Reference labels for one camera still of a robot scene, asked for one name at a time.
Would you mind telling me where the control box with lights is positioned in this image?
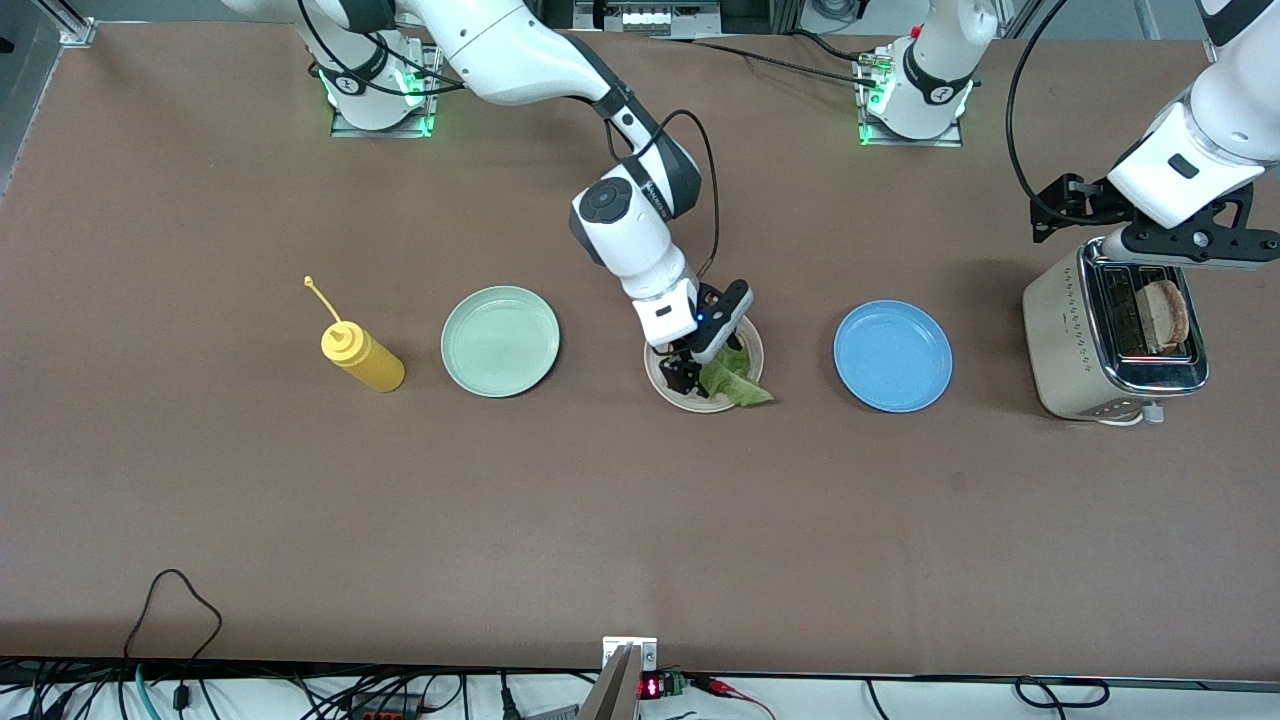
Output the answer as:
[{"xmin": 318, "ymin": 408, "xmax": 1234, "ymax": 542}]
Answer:
[{"xmin": 575, "ymin": 0, "xmax": 723, "ymax": 39}]

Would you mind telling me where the beige chrome toaster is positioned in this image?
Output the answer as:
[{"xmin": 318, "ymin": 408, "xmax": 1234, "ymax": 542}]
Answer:
[{"xmin": 1021, "ymin": 236, "xmax": 1211, "ymax": 427}]

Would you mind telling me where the beige plate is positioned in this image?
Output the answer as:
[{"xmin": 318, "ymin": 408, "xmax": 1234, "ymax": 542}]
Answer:
[{"xmin": 643, "ymin": 315, "xmax": 766, "ymax": 414}]

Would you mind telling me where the thin black looped cable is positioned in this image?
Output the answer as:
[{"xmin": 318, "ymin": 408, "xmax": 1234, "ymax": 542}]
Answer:
[{"xmin": 122, "ymin": 568, "xmax": 223, "ymax": 691}]

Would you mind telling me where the yellow mustard squeeze bottle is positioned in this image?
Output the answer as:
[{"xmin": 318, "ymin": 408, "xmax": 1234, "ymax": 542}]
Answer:
[{"xmin": 304, "ymin": 276, "xmax": 407, "ymax": 394}]

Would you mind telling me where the green lettuce leaf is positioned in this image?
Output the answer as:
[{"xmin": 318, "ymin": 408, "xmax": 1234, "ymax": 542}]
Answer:
[{"xmin": 697, "ymin": 343, "xmax": 776, "ymax": 408}]

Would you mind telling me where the pale green plate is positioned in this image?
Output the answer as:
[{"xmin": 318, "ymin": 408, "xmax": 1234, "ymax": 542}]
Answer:
[{"xmin": 441, "ymin": 285, "xmax": 562, "ymax": 399}]

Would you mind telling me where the toasted bread slice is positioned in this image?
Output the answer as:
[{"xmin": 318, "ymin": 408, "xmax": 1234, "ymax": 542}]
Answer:
[{"xmin": 1143, "ymin": 279, "xmax": 1191, "ymax": 353}]

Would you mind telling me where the black coiled cable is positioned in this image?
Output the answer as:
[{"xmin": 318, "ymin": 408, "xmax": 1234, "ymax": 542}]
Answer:
[{"xmin": 1015, "ymin": 677, "xmax": 1111, "ymax": 709}]

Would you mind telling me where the blue plate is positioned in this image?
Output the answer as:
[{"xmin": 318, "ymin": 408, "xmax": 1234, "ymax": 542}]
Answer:
[{"xmin": 833, "ymin": 299, "xmax": 955, "ymax": 414}]

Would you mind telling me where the aluminium frame profile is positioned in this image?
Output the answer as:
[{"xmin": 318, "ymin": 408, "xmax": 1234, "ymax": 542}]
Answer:
[{"xmin": 55, "ymin": 0, "xmax": 98, "ymax": 47}]

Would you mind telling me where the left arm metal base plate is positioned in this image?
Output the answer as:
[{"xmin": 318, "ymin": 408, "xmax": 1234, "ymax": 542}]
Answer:
[{"xmin": 855, "ymin": 55, "xmax": 966, "ymax": 149}]

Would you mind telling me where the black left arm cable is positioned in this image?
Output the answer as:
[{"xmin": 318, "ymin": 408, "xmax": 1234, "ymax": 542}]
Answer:
[{"xmin": 1005, "ymin": 0, "xmax": 1076, "ymax": 216}]

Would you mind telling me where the red clip lead cable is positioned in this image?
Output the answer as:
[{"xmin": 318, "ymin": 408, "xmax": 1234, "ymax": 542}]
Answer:
[{"xmin": 690, "ymin": 675, "xmax": 776, "ymax": 720}]

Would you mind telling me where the silver camera mount bracket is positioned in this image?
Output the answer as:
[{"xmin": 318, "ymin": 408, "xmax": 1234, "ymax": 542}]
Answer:
[{"xmin": 602, "ymin": 637, "xmax": 659, "ymax": 673}]

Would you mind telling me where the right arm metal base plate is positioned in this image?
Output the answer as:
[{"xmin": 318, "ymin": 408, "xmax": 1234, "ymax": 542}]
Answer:
[{"xmin": 330, "ymin": 28, "xmax": 446, "ymax": 139}]

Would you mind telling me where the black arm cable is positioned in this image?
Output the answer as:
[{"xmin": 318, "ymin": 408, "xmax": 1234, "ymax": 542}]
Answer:
[
  {"xmin": 295, "ymin": 0, "xmax": 723, "ymax": 283},
  {"xmin": 1005, "ymin": 0, "xmax": 1076, "ymax": 216}
]

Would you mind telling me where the black base power cable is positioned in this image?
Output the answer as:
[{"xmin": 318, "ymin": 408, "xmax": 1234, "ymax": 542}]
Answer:
[{"xmin": 650, "ymin": 35, "xmax": 881, "ymax": 89}]

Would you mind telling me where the grey camera pole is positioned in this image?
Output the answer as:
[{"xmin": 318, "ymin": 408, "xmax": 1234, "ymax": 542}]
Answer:
[{"xmin": 578, "ymin": 645, "xmax": 641, "ymax": 720}]

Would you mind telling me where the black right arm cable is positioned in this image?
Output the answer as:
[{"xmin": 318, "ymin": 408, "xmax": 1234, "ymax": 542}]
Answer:
[{"xmin": 295, "ymin": 0, "xmax": 723, "ymax": 283}]

